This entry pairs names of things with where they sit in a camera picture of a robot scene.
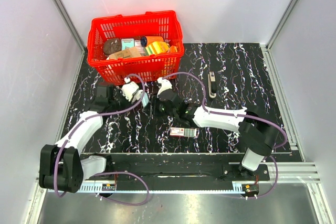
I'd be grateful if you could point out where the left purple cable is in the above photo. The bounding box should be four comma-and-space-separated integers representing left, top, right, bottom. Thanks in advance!
54, 73, 150, 206

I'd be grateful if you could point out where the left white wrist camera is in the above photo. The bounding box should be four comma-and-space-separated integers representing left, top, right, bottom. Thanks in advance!
121, 77, 140, 103

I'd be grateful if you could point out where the brown round cookie pack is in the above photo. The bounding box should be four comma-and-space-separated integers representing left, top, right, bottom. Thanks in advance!
103, 38, 122, 56

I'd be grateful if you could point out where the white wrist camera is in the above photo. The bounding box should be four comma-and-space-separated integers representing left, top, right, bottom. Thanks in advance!
121, 77, 140, 103
157, 77, 173, 101

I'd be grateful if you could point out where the teal white small box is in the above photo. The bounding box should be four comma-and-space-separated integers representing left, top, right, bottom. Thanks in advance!
121, 38, 135, 50

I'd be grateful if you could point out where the orange cylindrical can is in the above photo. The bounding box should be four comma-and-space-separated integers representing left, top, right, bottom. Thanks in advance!
140, 36, 164, 47

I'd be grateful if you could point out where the brown cardboard box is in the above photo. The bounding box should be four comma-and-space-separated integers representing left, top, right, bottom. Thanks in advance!
107, 47, 141, 60

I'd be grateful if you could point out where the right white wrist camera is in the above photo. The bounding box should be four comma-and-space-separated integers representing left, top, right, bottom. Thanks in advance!
157, 77, 173, 101

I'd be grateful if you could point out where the red plastic shopping basket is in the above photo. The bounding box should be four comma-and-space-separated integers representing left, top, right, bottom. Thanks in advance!
87, 10, 184, 85

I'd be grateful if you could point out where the purple cable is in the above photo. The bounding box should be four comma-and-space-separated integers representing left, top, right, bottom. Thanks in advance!
161, 71, 288, 200
54, 73, 150, 206

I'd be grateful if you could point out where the orange snack packet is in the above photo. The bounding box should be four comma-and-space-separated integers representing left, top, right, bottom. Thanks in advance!
169, 46, 178, 53

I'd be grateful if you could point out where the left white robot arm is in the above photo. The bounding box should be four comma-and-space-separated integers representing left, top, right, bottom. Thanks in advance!
39, 82, 149, 193

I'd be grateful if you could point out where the small light blue stapler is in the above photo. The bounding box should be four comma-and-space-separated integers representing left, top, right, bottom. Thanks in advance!
142, 92, 149, 108

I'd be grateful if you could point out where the white black stapler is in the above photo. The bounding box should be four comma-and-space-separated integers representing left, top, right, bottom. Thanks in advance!
208, 71, 217, 99

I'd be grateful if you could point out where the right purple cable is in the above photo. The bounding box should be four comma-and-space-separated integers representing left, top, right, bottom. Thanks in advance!
161, 71, 288, 200

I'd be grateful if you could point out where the aluminium frame rail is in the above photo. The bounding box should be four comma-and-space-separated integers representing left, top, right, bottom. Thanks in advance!
44, 164, 320, 196

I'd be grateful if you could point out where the red white staples box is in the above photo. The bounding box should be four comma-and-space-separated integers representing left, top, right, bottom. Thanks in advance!
170, 127, 199, 137

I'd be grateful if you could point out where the yellow green striped box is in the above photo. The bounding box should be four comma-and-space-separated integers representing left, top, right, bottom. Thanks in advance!
145, 41, 170, 56

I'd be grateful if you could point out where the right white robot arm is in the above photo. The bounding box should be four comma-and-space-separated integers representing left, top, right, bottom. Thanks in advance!
150, 92, 280, 180

